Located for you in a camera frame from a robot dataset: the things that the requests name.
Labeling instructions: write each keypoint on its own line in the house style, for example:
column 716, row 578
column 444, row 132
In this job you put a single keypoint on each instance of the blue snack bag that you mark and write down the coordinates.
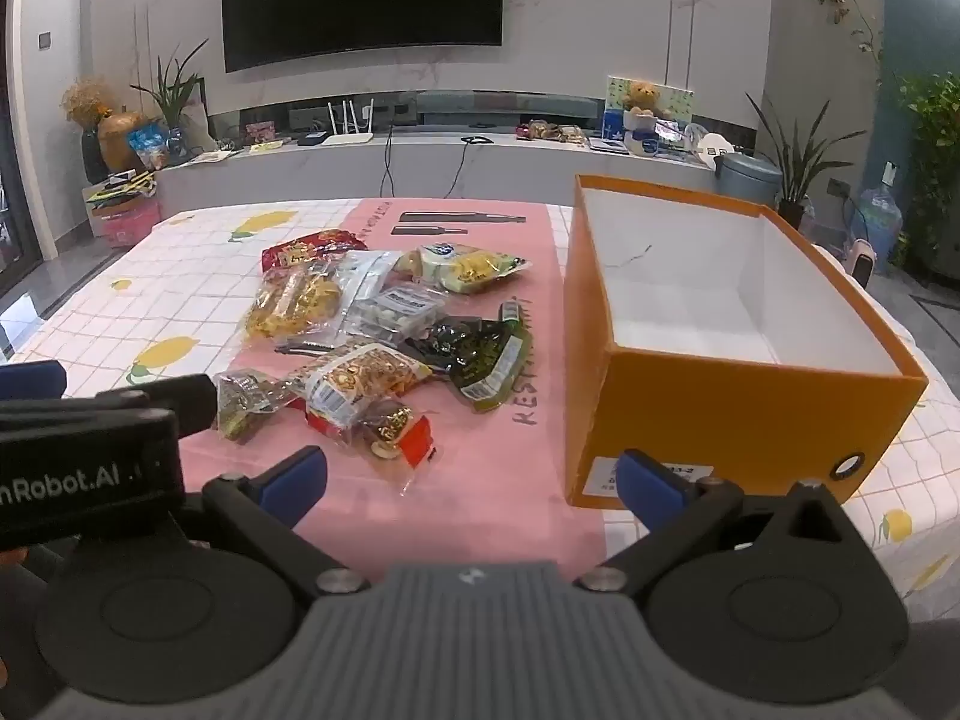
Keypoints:
column 146, row 146

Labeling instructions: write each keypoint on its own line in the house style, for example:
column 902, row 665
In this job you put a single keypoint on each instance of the pink storage box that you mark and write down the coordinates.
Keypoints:
column 127, row 223

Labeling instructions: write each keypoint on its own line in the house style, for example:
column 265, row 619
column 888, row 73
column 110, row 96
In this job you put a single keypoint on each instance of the clear packet of gold candies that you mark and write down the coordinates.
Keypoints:
column 292, row 307

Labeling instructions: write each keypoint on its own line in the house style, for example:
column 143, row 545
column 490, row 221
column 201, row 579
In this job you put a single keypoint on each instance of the bushy green leafy plant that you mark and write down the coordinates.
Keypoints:
column 934, row 150

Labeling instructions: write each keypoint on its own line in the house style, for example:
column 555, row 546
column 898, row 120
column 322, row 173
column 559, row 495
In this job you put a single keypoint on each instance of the yellow white snack packet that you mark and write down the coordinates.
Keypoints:
column 472, row 270

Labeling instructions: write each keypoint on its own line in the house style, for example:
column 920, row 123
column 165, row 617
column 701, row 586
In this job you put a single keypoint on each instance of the red gold snack packet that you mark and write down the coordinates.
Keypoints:
column 409, row 442

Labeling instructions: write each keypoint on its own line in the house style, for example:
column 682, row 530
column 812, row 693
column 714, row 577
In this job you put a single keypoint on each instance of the clear packet of brown nuts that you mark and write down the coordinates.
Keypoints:
column 360, row 382

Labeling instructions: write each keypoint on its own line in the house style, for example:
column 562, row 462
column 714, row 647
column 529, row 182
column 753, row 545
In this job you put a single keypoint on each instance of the clear packet of white candies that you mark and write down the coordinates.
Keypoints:
column 394, row 311

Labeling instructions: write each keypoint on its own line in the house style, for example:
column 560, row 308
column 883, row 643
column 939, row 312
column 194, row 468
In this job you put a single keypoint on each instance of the pile of snacks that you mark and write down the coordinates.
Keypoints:
column 551, row 131

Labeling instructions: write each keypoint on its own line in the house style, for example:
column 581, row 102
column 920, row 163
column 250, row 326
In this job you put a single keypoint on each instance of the blue water jug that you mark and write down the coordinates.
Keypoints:
column 879, row 221

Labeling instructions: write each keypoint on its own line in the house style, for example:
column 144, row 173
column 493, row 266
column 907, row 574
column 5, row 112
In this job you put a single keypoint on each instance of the long-leaf potted plant black pot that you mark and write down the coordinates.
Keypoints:
column 795, row 165

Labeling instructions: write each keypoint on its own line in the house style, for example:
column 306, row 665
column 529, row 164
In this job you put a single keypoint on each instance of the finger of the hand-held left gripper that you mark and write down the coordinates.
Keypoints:
column 180, row 397
column 34, row 379

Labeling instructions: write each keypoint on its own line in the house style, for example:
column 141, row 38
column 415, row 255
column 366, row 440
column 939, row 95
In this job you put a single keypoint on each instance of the small black box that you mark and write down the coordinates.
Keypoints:
column 313, row 139

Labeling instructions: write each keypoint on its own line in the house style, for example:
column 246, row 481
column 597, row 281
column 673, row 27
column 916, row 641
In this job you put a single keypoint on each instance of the orange cardboard box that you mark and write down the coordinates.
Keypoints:
column 720, row 420

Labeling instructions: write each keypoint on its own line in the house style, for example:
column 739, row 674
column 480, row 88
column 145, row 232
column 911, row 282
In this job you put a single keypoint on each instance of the black wall television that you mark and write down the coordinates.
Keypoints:
column 360, row 0

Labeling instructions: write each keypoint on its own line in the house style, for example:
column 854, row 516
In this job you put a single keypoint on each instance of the grey television console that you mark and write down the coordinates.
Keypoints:
column 525, row 169

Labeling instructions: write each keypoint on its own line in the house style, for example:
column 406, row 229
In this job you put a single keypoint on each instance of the grey blue trash can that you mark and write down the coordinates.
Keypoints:
column 746, row 176

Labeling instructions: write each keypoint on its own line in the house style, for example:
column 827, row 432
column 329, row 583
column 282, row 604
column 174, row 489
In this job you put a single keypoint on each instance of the white power strip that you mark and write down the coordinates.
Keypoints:
column 709, row 148

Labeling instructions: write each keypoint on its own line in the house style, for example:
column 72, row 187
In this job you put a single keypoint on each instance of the dried flowers in orange vase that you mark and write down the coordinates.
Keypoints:
column 116, row 139

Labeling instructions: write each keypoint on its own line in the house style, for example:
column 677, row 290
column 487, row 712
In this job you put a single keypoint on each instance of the olive green snack packet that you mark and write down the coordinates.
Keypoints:
column 240, row 401

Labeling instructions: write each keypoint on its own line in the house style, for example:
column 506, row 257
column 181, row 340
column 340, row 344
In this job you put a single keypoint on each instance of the white router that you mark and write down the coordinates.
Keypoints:
column 349, row 136

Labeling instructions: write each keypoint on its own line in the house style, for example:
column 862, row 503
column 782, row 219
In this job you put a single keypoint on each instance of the pink space heater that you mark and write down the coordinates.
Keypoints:
column 861, row 262

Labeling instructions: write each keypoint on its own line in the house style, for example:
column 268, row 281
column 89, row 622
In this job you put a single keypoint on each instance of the green white-label snack packet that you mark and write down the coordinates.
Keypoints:
column 495, row 375

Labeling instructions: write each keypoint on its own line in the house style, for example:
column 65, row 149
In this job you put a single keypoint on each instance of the pink card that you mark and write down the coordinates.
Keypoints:
column 262, row 132

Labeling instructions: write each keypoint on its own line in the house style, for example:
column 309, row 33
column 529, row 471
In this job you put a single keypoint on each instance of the pink printed table mat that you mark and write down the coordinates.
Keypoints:
column 487, row 480

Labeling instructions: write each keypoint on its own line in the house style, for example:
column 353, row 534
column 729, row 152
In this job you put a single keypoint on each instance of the red noodle snack packet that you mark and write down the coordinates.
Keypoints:
column 315, row 247

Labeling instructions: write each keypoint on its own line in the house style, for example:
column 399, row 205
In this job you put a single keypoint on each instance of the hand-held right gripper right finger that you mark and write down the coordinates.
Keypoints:
column 652, row 495

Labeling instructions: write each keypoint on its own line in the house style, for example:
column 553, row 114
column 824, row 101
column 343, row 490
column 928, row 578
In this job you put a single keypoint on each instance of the white blue jar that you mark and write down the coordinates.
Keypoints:
column 641, row 142

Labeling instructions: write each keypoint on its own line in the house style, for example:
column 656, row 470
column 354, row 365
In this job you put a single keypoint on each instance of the green printed poster card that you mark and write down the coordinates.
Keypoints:
column 675, row 101

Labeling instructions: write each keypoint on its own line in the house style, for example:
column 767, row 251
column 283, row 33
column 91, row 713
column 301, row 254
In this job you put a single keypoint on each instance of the brown teddy bear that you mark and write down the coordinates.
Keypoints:
column 643, row 97

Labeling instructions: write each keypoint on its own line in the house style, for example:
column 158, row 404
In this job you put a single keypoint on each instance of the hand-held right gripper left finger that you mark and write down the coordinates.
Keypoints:
column 292, row 484

